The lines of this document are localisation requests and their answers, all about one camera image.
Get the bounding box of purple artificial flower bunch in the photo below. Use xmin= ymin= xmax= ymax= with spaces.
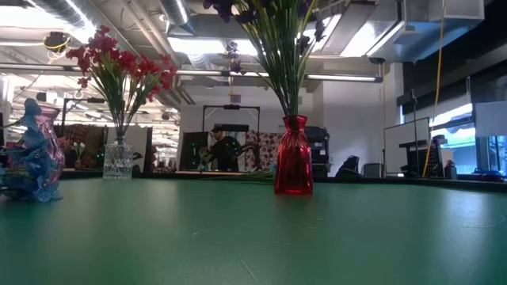
xmin=237 ymin=0 xmax=306 ymax=118
xmin=276 ymin=0 xmax=328 ymax=118
xmin=202 ymin=0 xmax=298 ymax=118

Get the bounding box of red artificial flower bunch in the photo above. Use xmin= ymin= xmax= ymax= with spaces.
xmin=118 ymin=53 xmax=178 ymax=146
xmin=94 ymin=35 xmax=155 ymax=146
xmin=65 ymin=25 xmax=128 ymax=146

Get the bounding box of pink glass vase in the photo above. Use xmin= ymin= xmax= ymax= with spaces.
xmin=7 ymin=104 xmax=67 ymax=187

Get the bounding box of red glass vase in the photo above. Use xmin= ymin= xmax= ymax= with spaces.
xmin=273 ymin=114 xmax=314 ymax=196

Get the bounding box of clear glass vase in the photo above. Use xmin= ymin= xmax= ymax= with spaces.
xmin=102 ymin=136 xmax=135 ymax=181

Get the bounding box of small tulip vase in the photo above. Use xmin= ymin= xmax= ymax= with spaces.
xmin=71 ymin=141 xmax=87 ymax=170

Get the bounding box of floral patterned cloth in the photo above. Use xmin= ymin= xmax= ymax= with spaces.
xmin=243 ymin=130 xmax=284 ymax=172

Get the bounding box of person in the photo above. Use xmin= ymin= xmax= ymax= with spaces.
xmin=208 ymin=124 xmax=245 ymax=173

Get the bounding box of black panel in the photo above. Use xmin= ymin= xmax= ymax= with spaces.
xmin=180 ymin=131 xmax=210 ymax=172

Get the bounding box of black cabinet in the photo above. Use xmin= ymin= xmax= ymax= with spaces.
xmin=304 ymin=125 xmax=332 ymax=178

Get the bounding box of green table mat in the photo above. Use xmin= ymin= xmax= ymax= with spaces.
xmin=0 ymin=177 xmax=507 ymax=285

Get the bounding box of black office chair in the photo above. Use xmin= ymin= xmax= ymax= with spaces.
xmin=334 ymin=154 xmax=361 ymax=178

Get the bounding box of long ceiling light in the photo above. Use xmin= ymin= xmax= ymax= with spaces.
xmin=173 ymin=69 xmax=384 ymax=84

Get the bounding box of white partition panel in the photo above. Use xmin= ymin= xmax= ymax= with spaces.
xmin=106 ymin=125 xmax=154 ymax=173

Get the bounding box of grey box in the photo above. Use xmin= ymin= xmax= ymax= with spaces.
xmin=362 ymin=162 xmax=384 ymax=178

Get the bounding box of white board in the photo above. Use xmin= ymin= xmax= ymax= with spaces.
xmin=383 ymin=116 xmax=432 ymax=176

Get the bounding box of black equipment cart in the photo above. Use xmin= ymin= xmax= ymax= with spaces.
xmin=398 ymin=134 xmax=448 ymax=178

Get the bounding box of dark bottle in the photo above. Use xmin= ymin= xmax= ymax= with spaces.
xmin=443 ymin=160 xmax=459 ymax=180

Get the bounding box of black ceiling device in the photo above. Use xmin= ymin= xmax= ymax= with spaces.
xmin=42 ymin=31 xmax=72 ymax=55

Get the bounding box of black gantry frame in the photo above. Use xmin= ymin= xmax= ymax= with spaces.
xmin=201 ymin=104 xmax=261 ymax=135

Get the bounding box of black aluminium table frame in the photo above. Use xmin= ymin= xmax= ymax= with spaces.
xmin=59 ymin=169 xmax=507 ymax=195

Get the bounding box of round silver ventilation duct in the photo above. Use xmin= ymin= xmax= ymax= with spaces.
xmin=158 ymin=0 xmax=197 ymax=36

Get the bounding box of large rectangular air duct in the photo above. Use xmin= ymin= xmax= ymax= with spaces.
xmin=312 ymin=0 xmax=486 ymax=64

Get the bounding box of yellow hanging cable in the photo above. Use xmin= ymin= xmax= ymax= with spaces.
xmin=421 ymin=0 xmax=447 ymax=178

